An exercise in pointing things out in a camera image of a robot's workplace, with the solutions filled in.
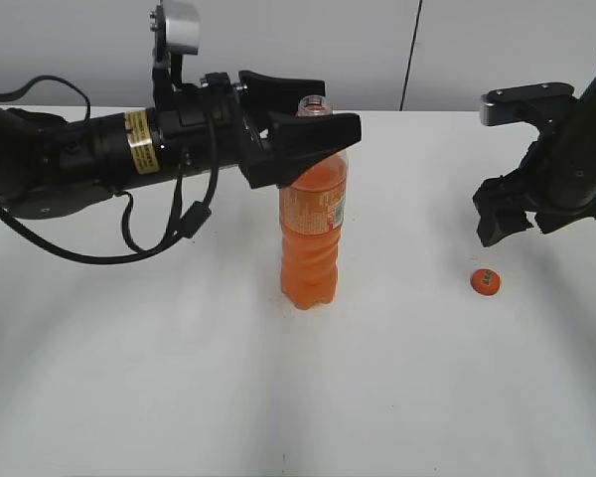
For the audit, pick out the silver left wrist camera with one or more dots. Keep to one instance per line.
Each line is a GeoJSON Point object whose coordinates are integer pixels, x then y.
{"type": "Point", "coordinates": [176, 29]}

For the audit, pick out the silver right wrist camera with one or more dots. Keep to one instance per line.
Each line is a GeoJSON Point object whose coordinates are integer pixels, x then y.
{"type": "Point", "coordinates": [535, 104]}

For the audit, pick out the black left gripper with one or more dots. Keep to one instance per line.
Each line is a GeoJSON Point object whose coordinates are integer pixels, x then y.
{"type": "Point", "coordinates": [195, 128]}

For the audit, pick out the orange bottle cap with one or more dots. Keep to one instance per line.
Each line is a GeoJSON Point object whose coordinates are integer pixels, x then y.
{"type": "Point", "coordinates": [486, 281]}

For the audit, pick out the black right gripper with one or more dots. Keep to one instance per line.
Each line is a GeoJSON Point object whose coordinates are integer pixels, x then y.
{"type": "Point", "coordinates": [543, 183]}

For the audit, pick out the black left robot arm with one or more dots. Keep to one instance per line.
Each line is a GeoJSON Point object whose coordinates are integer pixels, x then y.
{"type": "Point", "coordinates": [51, 168]}

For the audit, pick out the orange soda bottle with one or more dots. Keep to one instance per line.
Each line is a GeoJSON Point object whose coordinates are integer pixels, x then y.
{"type": "Point", "coordinates": [311, 214]}

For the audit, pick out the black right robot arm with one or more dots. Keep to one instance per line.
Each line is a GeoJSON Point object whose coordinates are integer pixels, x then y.
{"type": "Point", "coordinates": [579, 126]}

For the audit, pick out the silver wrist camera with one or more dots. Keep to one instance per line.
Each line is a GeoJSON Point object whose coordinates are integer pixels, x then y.
{"type": "Point", "coordinates": [535, 104]}
{"type": "Point", "coordinates": [176, 29]}

